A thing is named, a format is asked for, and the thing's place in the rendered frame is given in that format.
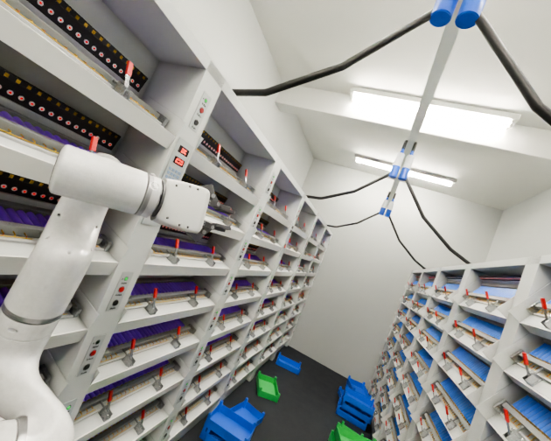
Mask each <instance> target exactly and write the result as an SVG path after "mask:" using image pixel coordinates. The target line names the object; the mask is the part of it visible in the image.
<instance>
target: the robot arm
mask: <svg viewBox="0 0 551 441"><path fill-rule="evenodd" d="M49 192H50V193H53V194H56V195H59V196H61V197H60V199H59V202H58V204H57V205H56V207H55V208H54V210H53V212H52V214H51V216H50V218H49V220H48V222H47V223H46V225H45V228H44V230H43V232H42V234H41V236H40V237H39V239H38V242H37V244H36V246H35V247H34V249H33V251H32V252H31V254H30V256H29V257H28V259H27V261H26V262H25V264H24V266H23V268H22V269H21V271H20V272H19V274H18V276H17V278H16V280H15V282H14V284H13V285H12V286H11V288H10V291H9V292H8V294H7V296H6V298H5V300H4V301H3V303H2V305H1V307H0V417H1V418H3V419H5V421H0V441H73V439H74V427H73V420H72V418H71V416H70V415H69V413H68V411H67V410H66V408H65V406H64V405H63V404H62V402H61V401H60V400H59V399H58V397H57V396H56V395H55V394H54V393H53V392H52V391H51V390H50V389H49V388H48V387H47V385H46V384H45V382H44V381H43V380H42V378H41V376H40V374H39V371H38V364H39V360H40V356H41V354H42V352H43V350H44V348H45V345H46V343H47V341H48V340H49V339H50V337H51V335H52V333H53V331H54V329H55V327H56V326H57V324H58V323H59V320H60V319H61V317H62V315H63V313H64V311H65V310H66V308H67V306H68V305H69V303H70V301H71V299H72V297H73V295H74V293H75V292H76V290H77V288H78V287H79V285H80V282H81V280H82V278H83V277H84V276H85V274H86V272H87V269H88V267H89V265H90V263H91V261H92V258H93V255H94V249H95V245H96V242H97V238H98V235H99V233H100V229H101V225H102V222H103V220H104V218H105V215H106V213H107V211H108V209H109V208H111V209H115V210H118V211H122V212H125V213H129V214H135V215H139V216H142V217H146V218H148V217H150V220H151V221H154V222H156V223H158V224H160V225H163V226H166V227H168V228H173V229H177V230H179V231H183V232H185V233H186V234H187V235H188V236H189V237H190V238H191V239H192V240H193V241H194V242H199V241H200V239H201V238H202V237H203V236H204V235H206V234H207V233H209V232H210V231H212V230H217V231H220V232H226V230H231V228H230V227H228V226H224V225H221V224H218V223H209V222H207V221H205V220H204V219H205V216H206V209H207V207H213V208H214V209H215V210H216V211H219V212H222V213H225V214H235V211H233V210H231V207H230V206H225V205H222V204H221V203H220V202H219V201H218V199H217V197H216V195H215V193H214V189H213V185H212V184H210V185H201V186H198V185H193V184H189V183H185V182H183V181H178V180H175V179H169V178H163V179H160V178H157V176H156V175H155V174H154V173H151V172H149V173H148V172H145V171H140V170H138V169H136V168H133V167H130V166H127V165H125V164H121V162H120V161H119V160H118V159H117V158H115V157H113V156H111V155H109V154H106V153H95V154H94V153H91V152H88V151H86V150H82V149H79V148H76V147H74V146H72V145H69V144H67V145H65V146H64V147H63V148H62V149H61V151H60V152H59V155H58V157H57V159H56V162H55V164H54V167H53V169H52V174H51V177H50V180H49Z"/></svg>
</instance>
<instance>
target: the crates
mask: <svg viewBox="0 0 551 441"><path fill-rule="evenodd" d="M301 363H302V362H300V363H297V362H295V361H293V360H291V359H289V358H287V357H285V356H283V355H281V353H279V354H278V357H277V360H276V363H275V364H276V365H278V366H280V367H282V368H285V369H287V370H289V371H290V372H292V373H294V374H296V375H299V373H300V370H301V368H300V367H301ZM276 379H277V377H276V376H275V379H274V378H271V377H269V376H266V375H264V374H261V371H260V370H259V372H258V375H257V376H256V386H257V395H258V396H260V397H263V398H266V399H268V400H270V401H273V402H276V403H277V402H278V399H279V397H280V393H279V392H278V387H277V383H276ZM365 384H366V383H365V382H363V384H362V383H360V382H358V381H355V380H354V379H352V378H351V376H350V375H349V376H348V379H347V381H346V385H345V390H343V389H342V387H341V386H340V387H339V389H338V396H339V400H338V404H337V409H336V414H338V415H339V416H341V417H343V418H344V419H345V420H347V421H349V422H350V423H352V424H354V425H356V426H357V427H359V428H361V429H362V430H363V431H365V430H366V426H367V424H371V422H372V419H373V413H374V411H375V407H374V405H373V403H374V399H373V400H372V401H371V397H372V396H371V395H369V394H368V392H367V389H366V386H365ZM223 402H224V401H223V400H221V401H220V404H219V405H218V406H217V407H216V408H215V409H214V410H213V412H212V413H211V412H210V413H209V414H208V416H207V419H206V422H205V424H204V427H203V429H202V431H201V433H200V436H199V437H200V438H201V439H202V440H203V441H250V439H251V437H252V435H253V433H254V430H255V427H256V426H258V425H259V424H261V423H262V420H263V418H264V416H265V412H264V411H263V412H262V413H260V412H259V411H258V410H257V409H256V408H255V407H253V406H252V405H251V404H250V403H249V402H248V398H247V397H246V399H245V401H244V402H241V403H239V404H237V405H235V406H234V407H232V408H231V409H229V408H228V407H227V406H225V405H223ZM344 423H345V422H344V421H342V423H340V422H338V423H337V426H336V429H335V430H331V434H330V436H329V438H328V441H372V440H370V439H368V438H365V437H364V434H362V433H361V435H359V434H358V433H356V432H355V431H353V430H351V429H350V428H348V427H347V426H345V425H344ZM334 433H335V435H334Z"/></svg>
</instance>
